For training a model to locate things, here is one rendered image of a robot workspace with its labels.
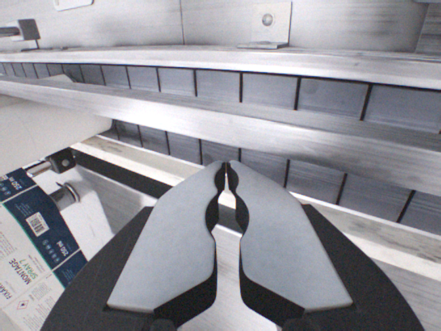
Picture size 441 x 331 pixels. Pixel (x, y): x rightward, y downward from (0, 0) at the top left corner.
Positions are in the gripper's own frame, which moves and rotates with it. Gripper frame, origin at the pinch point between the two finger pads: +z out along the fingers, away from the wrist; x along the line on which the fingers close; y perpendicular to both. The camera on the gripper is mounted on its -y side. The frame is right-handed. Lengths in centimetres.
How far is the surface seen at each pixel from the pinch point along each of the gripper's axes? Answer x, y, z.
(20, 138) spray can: -16.2, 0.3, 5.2
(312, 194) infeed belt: 6.2, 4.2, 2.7
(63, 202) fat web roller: -29.1, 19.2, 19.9
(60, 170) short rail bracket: -23.0, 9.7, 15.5
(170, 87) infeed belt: -4.5, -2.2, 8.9
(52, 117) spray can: -14.9, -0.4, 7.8
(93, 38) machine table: -16.4, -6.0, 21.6
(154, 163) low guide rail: -6.2, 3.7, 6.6
